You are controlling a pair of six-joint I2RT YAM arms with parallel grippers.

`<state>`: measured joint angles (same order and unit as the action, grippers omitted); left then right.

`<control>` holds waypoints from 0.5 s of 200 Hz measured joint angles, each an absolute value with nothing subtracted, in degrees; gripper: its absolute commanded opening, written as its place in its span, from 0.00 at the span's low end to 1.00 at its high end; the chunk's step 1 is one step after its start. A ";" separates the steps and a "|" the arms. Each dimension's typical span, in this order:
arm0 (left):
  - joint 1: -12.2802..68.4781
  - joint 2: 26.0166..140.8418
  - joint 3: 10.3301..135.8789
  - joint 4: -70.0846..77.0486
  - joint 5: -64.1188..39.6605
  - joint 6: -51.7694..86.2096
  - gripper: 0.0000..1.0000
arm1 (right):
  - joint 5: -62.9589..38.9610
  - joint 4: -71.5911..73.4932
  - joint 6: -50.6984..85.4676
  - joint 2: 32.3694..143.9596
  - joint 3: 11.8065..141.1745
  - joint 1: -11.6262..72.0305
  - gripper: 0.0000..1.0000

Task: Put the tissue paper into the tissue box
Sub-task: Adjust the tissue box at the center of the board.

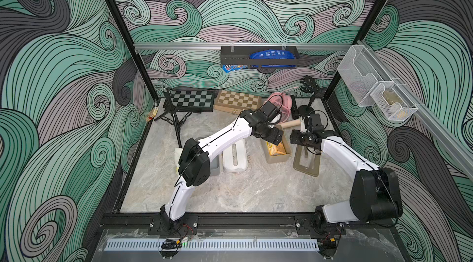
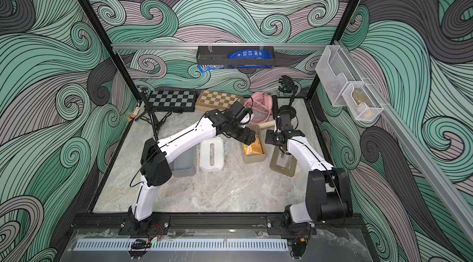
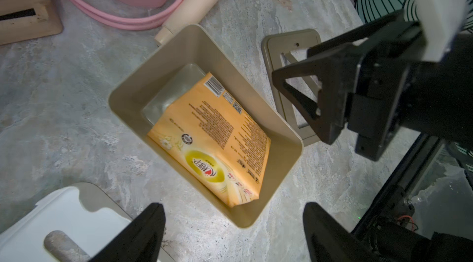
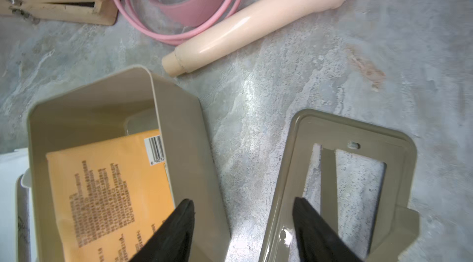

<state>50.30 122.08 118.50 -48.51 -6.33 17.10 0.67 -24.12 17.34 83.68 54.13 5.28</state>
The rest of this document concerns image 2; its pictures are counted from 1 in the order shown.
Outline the orange tissue paper pack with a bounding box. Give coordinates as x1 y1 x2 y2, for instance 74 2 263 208
243 140 264 156

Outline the khaki tissue box base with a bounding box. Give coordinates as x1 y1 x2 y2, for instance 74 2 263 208
242 125 267 164

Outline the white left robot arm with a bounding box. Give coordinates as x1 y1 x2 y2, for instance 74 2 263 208
130 103 256 223

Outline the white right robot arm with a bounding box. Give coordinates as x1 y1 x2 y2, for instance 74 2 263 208
266 114 353 224

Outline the wooden chessboard box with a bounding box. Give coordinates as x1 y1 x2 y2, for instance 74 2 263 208
195 90 243 112

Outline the white tissue box lid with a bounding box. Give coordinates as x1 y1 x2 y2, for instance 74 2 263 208
200 137 224 172

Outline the grey tissue box base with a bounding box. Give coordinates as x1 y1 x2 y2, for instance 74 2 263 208
169 147 197 178

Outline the wooden pestle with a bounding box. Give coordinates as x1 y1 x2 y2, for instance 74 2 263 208
259 120 276 130

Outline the black remote control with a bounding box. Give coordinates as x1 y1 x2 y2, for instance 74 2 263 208
271 95 280 117

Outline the pink mesh food cover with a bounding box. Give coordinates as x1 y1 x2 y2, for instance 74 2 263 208
244 92 273 124

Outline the black hand model stand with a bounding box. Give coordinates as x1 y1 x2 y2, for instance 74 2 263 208
278 75 298 118

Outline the black green chessboard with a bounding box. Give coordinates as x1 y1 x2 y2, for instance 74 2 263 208
149 90 198 113

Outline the blue plastic package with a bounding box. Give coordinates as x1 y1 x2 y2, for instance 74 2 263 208
227 49 272 60

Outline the black tripod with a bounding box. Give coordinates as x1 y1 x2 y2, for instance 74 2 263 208
137 87 172 142

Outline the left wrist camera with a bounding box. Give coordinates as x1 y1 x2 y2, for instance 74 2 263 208
229 101 253 125

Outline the black wall shelf basket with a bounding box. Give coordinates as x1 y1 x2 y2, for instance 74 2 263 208
197 45 276 67

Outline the clear wall bin large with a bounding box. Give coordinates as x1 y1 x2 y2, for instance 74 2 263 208
315 45 361 107

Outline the clear wall bin small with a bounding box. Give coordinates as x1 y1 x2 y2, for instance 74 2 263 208
342 82 383 122

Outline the white slotted cable duct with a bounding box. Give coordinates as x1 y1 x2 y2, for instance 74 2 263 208
72 238 289 252

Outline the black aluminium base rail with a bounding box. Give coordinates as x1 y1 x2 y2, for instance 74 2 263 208
70 212 365 237

